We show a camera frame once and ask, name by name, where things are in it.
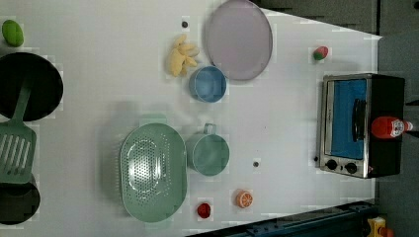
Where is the toaster oven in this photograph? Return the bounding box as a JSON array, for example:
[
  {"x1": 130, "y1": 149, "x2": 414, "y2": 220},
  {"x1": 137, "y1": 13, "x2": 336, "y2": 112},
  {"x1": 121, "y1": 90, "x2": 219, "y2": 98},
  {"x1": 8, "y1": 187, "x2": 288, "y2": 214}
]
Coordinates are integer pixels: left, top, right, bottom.
[{"x1": 317, "y1": 73, "x2": 405, "y2": 179}]

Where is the red ketchup bottle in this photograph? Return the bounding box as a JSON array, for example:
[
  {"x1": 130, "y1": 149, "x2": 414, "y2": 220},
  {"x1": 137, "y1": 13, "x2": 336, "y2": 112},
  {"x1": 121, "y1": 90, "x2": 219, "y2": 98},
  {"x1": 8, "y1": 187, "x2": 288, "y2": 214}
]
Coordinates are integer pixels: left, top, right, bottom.
[{"x1": 371, "y1": 117, "x2": 414, "y2": 139}]

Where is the green mug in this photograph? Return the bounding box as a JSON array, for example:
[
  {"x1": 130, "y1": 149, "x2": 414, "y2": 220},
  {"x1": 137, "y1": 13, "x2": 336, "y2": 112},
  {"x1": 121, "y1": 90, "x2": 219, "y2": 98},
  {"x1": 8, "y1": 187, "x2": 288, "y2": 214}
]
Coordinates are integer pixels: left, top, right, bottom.
[{"x1": 186, "y1": 123, "x2": 229, "y2": 177}]

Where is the blue cup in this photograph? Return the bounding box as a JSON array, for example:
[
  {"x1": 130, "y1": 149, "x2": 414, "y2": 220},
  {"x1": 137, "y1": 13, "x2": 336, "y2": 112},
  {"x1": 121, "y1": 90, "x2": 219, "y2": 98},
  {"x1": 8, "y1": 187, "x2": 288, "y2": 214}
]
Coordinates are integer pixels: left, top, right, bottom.
[{"x1": 189, "y1": 66, "x2": 227, "y2": 103}]

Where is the green oval colander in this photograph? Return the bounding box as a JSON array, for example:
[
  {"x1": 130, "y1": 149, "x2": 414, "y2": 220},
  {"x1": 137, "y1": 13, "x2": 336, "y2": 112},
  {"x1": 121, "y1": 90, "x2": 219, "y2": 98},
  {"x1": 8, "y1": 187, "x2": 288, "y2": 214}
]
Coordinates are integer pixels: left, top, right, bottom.
[{"x1": 120, "y1": 114, "x2": 188, "y2": 223}]

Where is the yellow toy banana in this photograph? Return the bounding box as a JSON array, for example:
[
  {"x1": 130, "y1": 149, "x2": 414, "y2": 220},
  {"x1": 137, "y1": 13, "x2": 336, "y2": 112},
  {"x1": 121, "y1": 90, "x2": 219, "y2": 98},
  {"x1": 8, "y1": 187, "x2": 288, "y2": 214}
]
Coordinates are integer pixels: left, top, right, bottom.
[{"x1": 168, "y1": 34, "x2": 200, "y2": 77}]

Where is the round grey plate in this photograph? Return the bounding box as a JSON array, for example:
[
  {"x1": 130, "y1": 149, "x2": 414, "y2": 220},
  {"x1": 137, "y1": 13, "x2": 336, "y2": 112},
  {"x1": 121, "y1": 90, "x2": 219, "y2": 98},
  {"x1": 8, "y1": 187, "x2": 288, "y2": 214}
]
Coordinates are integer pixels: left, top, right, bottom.
[{"x1": 206, "y1": 0, "x2": 273, "y2": 80}]

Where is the toy orange slice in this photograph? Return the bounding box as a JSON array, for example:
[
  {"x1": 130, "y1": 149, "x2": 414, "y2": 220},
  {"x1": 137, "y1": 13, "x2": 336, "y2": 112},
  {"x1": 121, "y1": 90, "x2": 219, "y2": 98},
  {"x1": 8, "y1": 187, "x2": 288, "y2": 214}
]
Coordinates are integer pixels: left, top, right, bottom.
[{"x1": 235, "y1": 190, "x2": 253, "y2": 208}]

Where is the red toy tomato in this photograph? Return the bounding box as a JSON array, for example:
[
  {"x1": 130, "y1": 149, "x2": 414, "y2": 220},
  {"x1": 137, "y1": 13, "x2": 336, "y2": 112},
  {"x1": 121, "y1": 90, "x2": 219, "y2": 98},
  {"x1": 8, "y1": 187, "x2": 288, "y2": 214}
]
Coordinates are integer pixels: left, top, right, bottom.
[{"x1": 197, "y1": 202, "x2": 211, "y2": 219}]

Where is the toy strawberry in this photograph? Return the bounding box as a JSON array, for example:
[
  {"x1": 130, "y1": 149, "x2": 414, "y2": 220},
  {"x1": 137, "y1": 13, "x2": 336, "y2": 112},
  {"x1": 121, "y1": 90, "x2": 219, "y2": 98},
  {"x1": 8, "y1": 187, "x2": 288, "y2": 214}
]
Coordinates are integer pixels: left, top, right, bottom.
[{"x1": 313, "y1": 46, "x2": 329, "y2": 60}]

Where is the black frying pan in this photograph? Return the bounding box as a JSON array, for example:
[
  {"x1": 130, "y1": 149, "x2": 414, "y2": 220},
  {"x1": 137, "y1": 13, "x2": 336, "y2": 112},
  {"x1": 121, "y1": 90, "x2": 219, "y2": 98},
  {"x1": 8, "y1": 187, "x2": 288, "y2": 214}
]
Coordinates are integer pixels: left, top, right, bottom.
[{"x1": 0, "y1": 52, "x2": 64, "y2": 121}]

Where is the green slotted spatula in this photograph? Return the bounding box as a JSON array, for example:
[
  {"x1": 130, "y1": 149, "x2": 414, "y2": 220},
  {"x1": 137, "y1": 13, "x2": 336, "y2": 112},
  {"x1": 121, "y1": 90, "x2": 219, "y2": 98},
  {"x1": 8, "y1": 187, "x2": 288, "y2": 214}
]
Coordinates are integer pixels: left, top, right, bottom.
[{"x1": 0, "y1": 79, "x2": 37, "y2": 184}]

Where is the yellow orange object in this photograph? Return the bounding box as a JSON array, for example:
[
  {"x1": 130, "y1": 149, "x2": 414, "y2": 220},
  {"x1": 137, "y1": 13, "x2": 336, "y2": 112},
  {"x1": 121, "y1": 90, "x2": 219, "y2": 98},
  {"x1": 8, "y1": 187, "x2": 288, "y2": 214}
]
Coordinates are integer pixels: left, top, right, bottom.
[{"x1": 368, "y1": 217, "x2": 394, "y2": 237}]

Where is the black pot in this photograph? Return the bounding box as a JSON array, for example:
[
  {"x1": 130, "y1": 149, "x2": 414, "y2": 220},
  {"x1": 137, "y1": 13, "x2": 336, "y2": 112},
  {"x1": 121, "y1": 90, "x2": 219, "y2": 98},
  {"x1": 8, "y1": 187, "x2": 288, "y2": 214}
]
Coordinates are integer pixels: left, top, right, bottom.
[{"x1": 0, "y1": 177, "x2": 41, "y2": 225}]

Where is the green toy mango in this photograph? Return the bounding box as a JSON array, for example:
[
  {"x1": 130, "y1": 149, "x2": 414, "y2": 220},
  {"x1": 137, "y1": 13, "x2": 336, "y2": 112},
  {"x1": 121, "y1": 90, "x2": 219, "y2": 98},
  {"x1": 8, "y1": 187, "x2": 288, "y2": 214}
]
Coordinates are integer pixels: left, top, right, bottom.
[{"x1": 2, "y1": 20, "x2": 25, "y2": 47}]

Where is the blue metal frame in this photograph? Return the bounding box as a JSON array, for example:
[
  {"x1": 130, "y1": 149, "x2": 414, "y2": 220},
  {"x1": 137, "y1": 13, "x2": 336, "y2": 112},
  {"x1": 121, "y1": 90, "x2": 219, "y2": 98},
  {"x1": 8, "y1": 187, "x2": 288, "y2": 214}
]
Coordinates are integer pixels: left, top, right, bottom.
[{"x1": 188, "y1": 201, "x2": 377, "y2": 237}]

